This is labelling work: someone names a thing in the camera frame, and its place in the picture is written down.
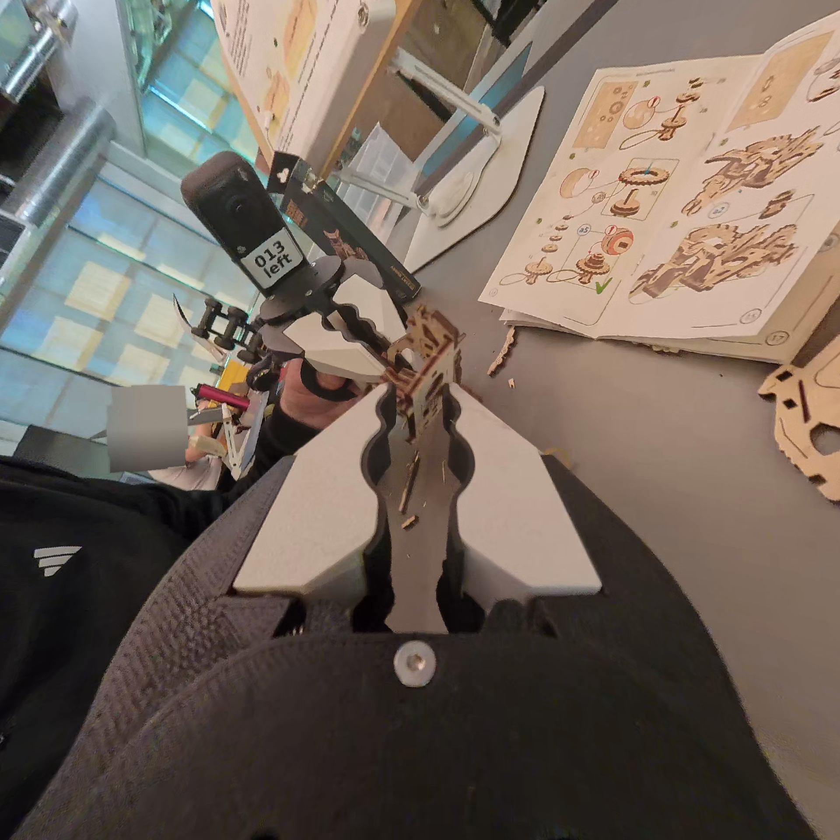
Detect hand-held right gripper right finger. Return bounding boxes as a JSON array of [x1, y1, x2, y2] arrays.
[[438, 382, 603, 619]]

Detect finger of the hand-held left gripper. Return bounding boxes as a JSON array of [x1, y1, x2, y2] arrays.
[[328, 272, 411, 336], [282, 314, 388, 383]]

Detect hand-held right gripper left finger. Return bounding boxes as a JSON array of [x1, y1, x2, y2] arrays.
[[233, 382, 399, 622]]

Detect wooden model chassis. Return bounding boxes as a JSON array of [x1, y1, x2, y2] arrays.
[[381, 303, 463, 441]]

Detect person's left forearm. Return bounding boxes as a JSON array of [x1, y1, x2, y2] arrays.
[[252, 390, 329, 476]]

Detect person's left hand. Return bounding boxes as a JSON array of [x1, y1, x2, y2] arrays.
[[279, 357, 363, 432]]

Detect dark green product box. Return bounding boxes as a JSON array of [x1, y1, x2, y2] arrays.
[[269, 152, 421, 306]]

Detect black wheeled device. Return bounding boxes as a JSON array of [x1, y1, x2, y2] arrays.
[[197, 298, 263, 358]]

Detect toothed wooden strip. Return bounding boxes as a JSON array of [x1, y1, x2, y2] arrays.
[[487, 326, 516, 376]]

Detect instruction poster board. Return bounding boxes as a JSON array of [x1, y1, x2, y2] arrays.
[[210, 0, 421, 173]]

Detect instruction booklet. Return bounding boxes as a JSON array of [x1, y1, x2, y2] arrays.
[[479, 13, 840, 365]]

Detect large curved plywood sheet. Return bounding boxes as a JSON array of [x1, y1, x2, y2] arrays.
[[758, 338, 840, 503]]

